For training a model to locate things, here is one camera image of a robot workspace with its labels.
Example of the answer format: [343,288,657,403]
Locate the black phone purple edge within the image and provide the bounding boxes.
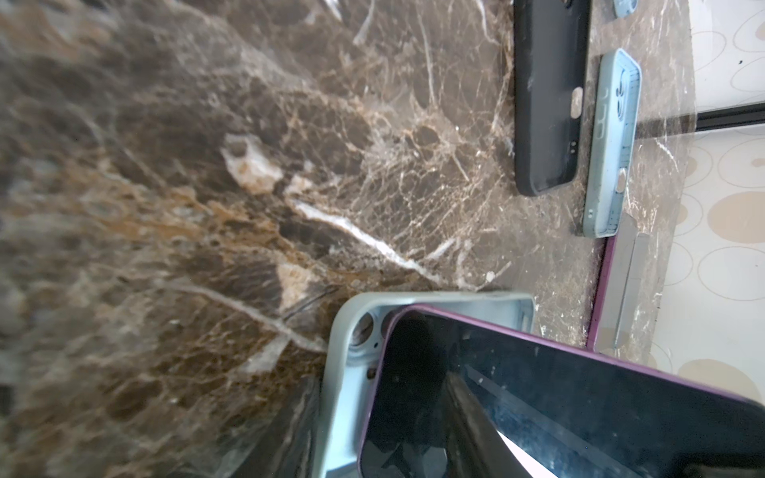
[358,306,764,477]

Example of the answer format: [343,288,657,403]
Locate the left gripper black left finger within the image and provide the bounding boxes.
[232,376,320,478]

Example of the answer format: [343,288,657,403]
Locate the black phone middle left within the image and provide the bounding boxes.
[586,212,651,354]

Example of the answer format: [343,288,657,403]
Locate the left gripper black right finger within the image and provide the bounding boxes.
[441,372,530,477]

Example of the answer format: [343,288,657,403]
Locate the black phone case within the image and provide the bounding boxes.
[514,0,592,196]

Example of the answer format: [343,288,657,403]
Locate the light blue case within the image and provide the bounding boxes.
[311,291,536,477]
[583,49,643,239]
[613,0,639,18]

